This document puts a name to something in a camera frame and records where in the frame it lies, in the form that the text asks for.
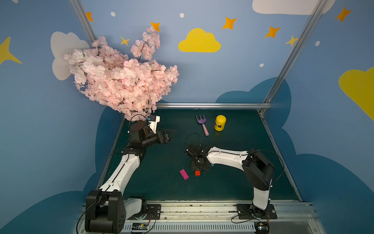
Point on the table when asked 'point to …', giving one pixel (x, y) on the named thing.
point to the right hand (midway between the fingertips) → (196, 166)
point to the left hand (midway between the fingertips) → (172, 129)
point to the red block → (197, 173)
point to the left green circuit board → (140, 226)
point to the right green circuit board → (261, 227)
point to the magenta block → (184, 174)
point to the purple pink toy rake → (203, 121)
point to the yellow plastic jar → (220, 123)
